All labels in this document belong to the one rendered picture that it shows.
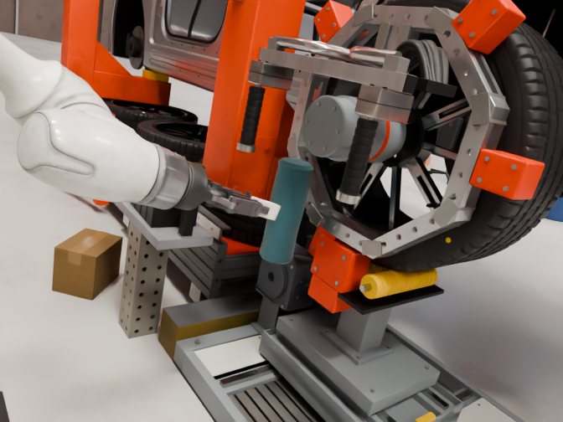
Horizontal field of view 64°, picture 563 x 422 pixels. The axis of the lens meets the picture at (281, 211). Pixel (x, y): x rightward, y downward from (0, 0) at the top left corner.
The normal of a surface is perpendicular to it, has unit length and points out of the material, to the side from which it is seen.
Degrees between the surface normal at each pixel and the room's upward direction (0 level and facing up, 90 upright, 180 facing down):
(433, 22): 90
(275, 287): 90
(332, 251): 90
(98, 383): 0
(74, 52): 90
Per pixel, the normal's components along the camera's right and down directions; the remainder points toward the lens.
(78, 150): 0.62, 0.08
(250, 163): 0.59, 0.36
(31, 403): 0.21, -0.93
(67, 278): -0.11, 0.29
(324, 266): -0.78, 0.03
